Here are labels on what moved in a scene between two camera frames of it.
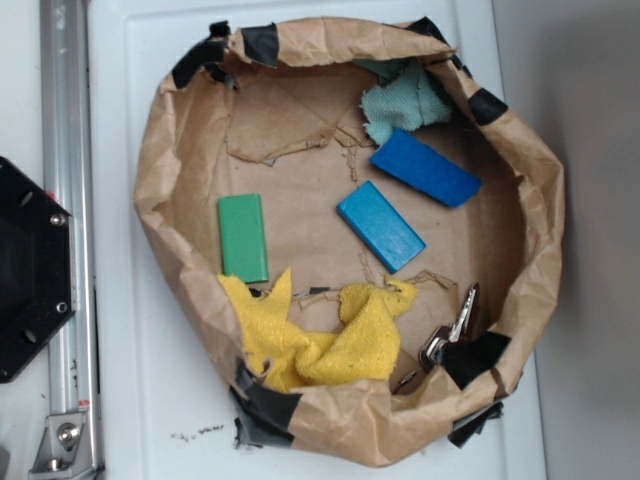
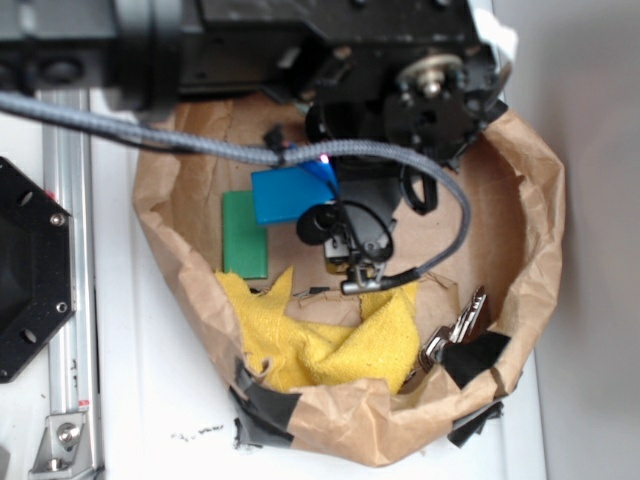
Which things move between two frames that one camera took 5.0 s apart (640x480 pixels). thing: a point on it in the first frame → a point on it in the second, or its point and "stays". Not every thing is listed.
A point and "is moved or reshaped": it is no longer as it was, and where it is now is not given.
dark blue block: [414, 162] is moved or reshaped
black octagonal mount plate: [38, 267] stays
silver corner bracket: [64, 450] stays
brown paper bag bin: [368, 242] stays
